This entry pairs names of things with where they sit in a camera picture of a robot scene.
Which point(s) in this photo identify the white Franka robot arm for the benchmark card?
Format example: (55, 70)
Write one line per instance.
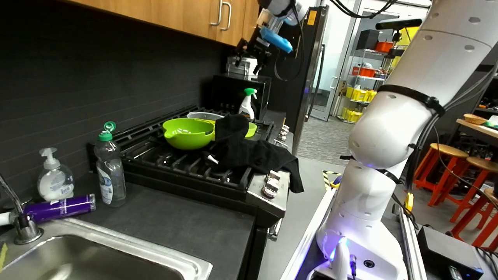
(394, 124)

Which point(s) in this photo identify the black cloth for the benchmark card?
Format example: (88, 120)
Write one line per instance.
(249, 152)

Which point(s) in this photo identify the white spray bottle green trigger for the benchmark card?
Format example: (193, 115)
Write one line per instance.
(248, 109)

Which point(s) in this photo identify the silver stove knob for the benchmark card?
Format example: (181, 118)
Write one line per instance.
(284, 129)
(282, 140)
(273, 179)
(268, 190)

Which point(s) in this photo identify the black countertop appliance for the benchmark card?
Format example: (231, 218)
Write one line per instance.
(228, 93)

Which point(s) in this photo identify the black gas stove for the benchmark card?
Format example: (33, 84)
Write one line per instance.
(181, 165)

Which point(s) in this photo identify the silver metal kitchen appliance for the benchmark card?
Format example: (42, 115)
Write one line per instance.
(242, 65)

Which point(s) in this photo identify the black refrigerator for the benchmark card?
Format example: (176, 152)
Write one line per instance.
(305, 87)

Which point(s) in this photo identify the yellow black hazard tape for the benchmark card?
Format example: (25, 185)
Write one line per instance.
(332, 179)

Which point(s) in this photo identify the yellow storage bin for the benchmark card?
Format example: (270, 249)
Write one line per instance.
(360, 93)
(352, 115)

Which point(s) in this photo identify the orange storage bin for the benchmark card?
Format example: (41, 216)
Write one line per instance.
(368, 72)

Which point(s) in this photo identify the yellow label sticker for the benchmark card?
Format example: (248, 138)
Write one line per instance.
(312, 17)

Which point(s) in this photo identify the metal storage shelf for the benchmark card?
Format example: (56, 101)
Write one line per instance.
(363, 56)

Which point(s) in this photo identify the clear dish soap bottle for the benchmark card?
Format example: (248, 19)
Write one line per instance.
(111, 176)

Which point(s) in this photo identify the wooden upper cabinet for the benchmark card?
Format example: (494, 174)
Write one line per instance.
(172, 16)

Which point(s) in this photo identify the stainless steel sink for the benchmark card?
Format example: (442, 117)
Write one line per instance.
(103, 258)

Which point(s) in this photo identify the black overhead bar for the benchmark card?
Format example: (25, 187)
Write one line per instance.
(399, 23)

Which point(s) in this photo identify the orange wooden stool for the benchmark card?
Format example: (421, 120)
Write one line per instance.
(441, 156)
(489, 218)
(480, 168)

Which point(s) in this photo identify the purple bottle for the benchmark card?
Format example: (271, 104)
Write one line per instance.
(60, 207)

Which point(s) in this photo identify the black electronics box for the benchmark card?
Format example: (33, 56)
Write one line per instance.
(445, 249)

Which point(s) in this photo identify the wooden work table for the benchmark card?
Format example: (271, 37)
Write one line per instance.
(475, 126)

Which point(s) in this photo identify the silver faucet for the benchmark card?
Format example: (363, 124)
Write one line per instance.
(24, 226)

